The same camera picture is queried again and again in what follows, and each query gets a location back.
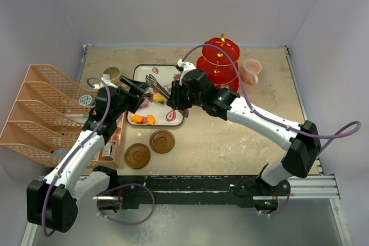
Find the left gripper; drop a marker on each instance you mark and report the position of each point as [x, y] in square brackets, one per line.
[138, 88]

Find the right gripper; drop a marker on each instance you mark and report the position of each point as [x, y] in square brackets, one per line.
[175, 100]

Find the metal tongs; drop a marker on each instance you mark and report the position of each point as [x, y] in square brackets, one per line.
[152, 81]

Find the green cake slice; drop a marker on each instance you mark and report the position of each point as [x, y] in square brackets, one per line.
[168, 87]

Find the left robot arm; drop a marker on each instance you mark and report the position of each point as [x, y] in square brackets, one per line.
[52, 202]

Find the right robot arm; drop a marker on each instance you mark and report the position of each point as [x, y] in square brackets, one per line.
[299, 141]

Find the pink cake slice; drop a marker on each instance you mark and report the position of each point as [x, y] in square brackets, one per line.
[144, 104]

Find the yellow cake slice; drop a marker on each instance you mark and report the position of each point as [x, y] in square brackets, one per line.
[157, 98]

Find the beige ceramic mug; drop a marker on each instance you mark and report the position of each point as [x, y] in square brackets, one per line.
[114, 75]

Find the orange fish cake left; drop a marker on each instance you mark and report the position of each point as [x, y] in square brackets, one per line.
[136, 119]

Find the orange fish cake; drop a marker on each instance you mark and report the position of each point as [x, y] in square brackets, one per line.
[149, 120]
[136, 119]

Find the red three-tier cake stand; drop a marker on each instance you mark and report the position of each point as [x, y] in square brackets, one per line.
[217, 66]

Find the orange fish cake right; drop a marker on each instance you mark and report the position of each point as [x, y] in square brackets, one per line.
[149, 120]

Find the white strawberry tray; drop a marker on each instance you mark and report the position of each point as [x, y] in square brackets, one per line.
[164, 115]

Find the round blue white tin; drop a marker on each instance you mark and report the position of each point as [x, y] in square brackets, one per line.
[86, 100]

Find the brown wooden coaster right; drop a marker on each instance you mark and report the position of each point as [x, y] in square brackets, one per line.
[162, 141]

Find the brown wooden coaster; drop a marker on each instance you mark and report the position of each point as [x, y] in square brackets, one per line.
[162, 141]
[137, 156]

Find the pink mug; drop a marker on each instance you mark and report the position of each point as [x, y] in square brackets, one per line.
[250, 71]

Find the small grey box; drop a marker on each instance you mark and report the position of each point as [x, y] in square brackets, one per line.
[108, 150]

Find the brown wooden coaster left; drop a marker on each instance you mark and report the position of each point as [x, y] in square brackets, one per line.
[137, 156]

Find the pink desk organizer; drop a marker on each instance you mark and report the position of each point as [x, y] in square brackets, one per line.
[47, 116]

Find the black base frame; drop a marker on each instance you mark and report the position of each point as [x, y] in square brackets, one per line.
[244, 191]

